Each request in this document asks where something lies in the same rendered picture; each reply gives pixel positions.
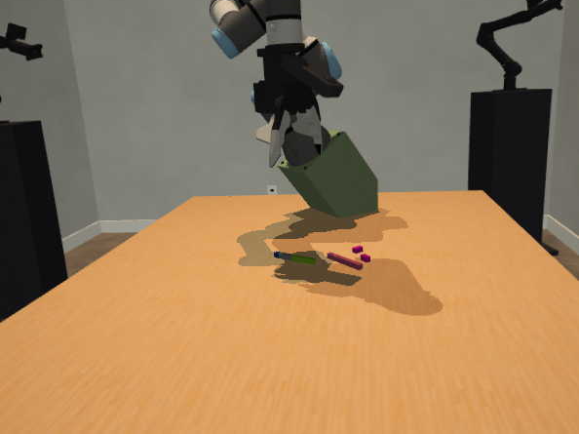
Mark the lime green rod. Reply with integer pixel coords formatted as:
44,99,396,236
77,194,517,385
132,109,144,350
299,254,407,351
291,255,316,265

